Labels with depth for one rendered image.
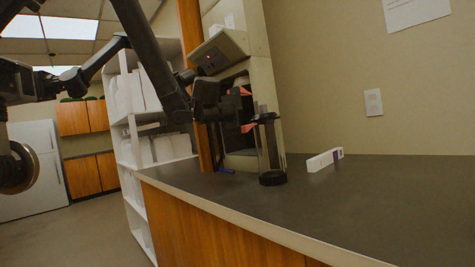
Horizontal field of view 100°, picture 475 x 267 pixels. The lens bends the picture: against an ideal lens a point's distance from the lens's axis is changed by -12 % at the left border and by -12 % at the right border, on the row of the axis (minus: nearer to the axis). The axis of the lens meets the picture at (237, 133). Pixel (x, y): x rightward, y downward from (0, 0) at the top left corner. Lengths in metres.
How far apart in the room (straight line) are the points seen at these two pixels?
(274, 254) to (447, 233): 0.34
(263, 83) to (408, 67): 0.57
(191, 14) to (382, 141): 1.10
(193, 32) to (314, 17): 0.62
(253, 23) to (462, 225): 0.87
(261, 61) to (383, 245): 0.74
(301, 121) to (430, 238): 0.96
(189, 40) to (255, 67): 0.45
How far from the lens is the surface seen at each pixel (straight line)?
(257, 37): 0.97
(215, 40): 0.93
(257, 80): 0.91
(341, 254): 0.43
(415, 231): 0.49
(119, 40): 1.31
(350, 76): 1.15
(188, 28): 1.26
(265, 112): 0.76
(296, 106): 1.31
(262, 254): 0.64
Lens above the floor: 1.17
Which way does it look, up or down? 3 degrees down
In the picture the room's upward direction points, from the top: 9 degrees counter-clockwise
